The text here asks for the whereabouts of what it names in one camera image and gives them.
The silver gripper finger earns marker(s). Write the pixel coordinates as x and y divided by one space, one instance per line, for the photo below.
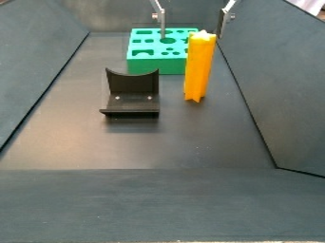
157 14
224 17

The orange star-shaped peg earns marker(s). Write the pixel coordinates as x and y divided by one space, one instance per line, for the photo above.
200 43

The green shape-sorting board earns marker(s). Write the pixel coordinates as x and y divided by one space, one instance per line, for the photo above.
153 52

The black curved holder bracket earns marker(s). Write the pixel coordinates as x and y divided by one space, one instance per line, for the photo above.
133 93

